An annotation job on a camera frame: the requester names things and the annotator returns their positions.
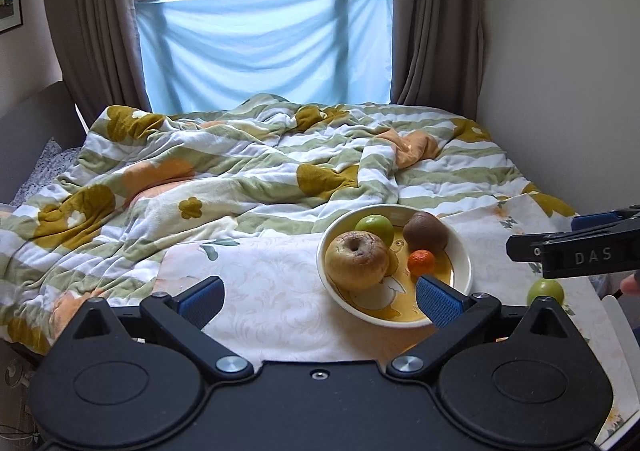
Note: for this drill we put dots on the striped floral quilt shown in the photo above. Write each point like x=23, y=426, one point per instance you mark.
x=144, y=182

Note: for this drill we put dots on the small green apple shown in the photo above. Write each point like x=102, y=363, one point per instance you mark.
x=378, y=225

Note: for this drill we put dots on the small mandarin centre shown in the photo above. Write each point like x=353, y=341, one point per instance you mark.
x=421, y=262

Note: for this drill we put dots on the cream duck-print bowl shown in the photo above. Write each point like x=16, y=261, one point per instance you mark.
x=392, y=302

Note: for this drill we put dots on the brown kiwi with sticker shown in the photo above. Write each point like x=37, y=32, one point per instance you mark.
x=425, y=231

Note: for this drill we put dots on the grey headboard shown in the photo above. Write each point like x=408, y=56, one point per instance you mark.
x=26, y=129

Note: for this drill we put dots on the white floral cloth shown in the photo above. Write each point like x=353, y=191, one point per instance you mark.
x=276, y=307

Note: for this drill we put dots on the patterned pillow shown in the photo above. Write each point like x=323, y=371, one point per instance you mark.
x=52, y=162

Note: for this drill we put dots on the light blue window cloth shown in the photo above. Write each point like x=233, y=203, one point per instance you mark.
x=211, y=55

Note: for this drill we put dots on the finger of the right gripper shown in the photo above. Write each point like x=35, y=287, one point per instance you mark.
x=590, y=221
x=611, y=248

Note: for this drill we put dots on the right brown curtain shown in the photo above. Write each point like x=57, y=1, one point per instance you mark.
x=438, y=54

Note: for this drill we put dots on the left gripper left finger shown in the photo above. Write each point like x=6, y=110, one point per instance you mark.
x=177, y=322

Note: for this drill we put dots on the brown curtain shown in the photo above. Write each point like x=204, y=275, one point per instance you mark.
x=98, y=49
x=438, y=54

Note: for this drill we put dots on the wrinkled yellow-red apple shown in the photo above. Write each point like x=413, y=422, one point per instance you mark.
x=356, y=260

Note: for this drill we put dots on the large green apple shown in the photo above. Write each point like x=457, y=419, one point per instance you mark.
x=546, y=288

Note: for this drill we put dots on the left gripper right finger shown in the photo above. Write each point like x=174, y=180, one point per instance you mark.
x=459, y=321

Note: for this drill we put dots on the person's right hand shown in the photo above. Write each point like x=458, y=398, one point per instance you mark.
x=631, y=284

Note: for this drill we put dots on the left brown curtain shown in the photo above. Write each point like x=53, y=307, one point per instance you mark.
x=98, y=49

